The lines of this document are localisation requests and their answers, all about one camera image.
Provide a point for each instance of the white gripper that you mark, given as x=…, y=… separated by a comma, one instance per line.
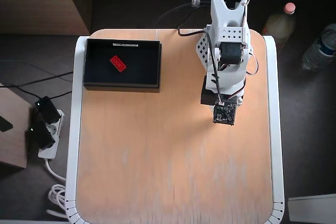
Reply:
x=206, y=98

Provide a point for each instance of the red lego brick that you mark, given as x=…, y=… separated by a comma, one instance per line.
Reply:
x=118, y=63

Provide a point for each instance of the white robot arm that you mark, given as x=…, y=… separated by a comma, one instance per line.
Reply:
x=218, y=11

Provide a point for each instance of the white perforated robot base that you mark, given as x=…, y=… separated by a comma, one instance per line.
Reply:
x=202, y=49

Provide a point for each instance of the black cardboard bin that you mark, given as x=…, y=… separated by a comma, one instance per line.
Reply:
x=147, y=64

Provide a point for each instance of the white table rim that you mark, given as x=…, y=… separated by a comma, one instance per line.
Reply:
x=273, y=103

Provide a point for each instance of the yellow bottle pink cap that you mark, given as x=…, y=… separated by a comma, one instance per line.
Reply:
x=279, y=24

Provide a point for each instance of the clear plastic water bottle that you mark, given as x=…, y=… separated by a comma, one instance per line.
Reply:
x=319, y=48

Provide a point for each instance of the white label strip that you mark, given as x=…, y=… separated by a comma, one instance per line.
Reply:
x=125, y=44

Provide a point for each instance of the white box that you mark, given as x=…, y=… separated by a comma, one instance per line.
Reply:
x=312, y=208

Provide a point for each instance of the white power strip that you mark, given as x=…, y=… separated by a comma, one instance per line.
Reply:
x=53, y=129

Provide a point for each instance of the black power adapter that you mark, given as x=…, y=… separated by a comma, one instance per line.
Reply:
x=40, y=134
x=48, y=110

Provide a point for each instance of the black flat object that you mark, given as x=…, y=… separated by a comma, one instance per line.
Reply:
x=4, y=124

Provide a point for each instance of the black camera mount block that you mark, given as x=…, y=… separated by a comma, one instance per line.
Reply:
x=208, y=95

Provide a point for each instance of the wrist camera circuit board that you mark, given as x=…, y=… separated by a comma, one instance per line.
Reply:
x=223, y=113

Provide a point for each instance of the brown wooden bed frame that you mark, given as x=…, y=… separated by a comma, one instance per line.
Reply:
x=39, y=3

